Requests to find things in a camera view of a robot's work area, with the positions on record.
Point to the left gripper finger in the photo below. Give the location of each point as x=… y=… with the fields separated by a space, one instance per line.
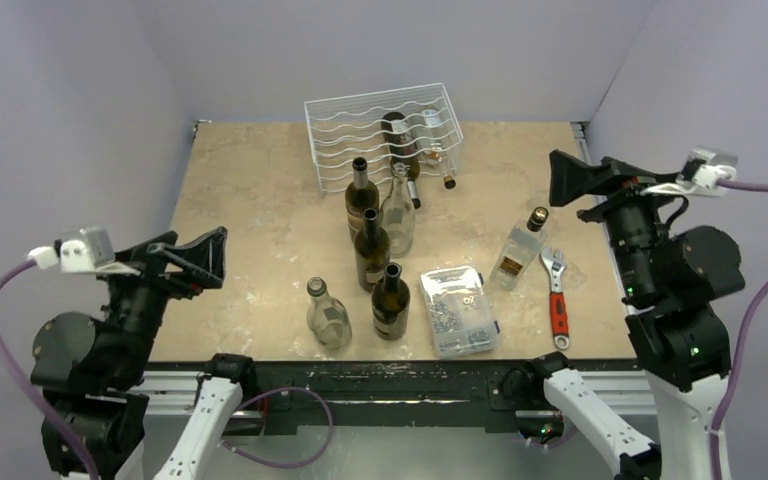
x=148 y=251
x=201 y=263

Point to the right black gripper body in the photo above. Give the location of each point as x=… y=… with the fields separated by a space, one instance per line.
x=620 y=192

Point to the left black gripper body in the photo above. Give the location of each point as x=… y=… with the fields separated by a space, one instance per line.
x=138 y=301

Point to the dark green wine bottle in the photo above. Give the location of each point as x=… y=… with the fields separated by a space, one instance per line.
x=372 y=250

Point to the olive green wine bottle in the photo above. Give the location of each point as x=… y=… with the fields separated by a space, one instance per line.
x=360 y=194

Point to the clear glass wine bottle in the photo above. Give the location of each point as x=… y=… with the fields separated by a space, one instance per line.
x=398 y=212

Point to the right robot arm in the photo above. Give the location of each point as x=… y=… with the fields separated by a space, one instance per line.
x=670 y=281

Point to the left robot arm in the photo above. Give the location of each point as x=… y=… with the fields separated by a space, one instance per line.
x=86 y=367

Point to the square clear liquor bottle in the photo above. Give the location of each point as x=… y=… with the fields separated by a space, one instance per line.
x=523 y=244

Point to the short clear glass bottle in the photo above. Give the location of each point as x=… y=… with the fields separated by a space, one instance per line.
x=327 y=318

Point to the small clear bottle in rack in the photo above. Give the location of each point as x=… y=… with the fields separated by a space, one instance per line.
x=435 y=136

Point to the dark bottle lying in rack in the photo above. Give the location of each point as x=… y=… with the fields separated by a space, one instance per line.
x=402 y=147

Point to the dark brown wine bottle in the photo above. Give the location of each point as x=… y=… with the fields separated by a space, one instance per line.
x=390 y=303

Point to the clear plastic screw box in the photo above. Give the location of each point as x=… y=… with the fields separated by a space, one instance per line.
x=460 y=315

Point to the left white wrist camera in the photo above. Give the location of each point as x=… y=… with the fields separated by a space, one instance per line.
x=87 y=250

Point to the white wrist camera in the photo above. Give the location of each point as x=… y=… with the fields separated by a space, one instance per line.
x=699 y=176
x=87 y=250

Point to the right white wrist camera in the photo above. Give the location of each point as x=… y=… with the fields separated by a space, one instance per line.
x=699 y=176

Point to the red handled adjustable wrench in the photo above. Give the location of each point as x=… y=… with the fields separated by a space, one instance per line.
x=553 y=261

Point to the white wire wine rack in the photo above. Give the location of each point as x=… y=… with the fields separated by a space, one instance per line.
x=343 y=128

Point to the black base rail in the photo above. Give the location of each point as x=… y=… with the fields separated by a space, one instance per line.
x=496 y=396

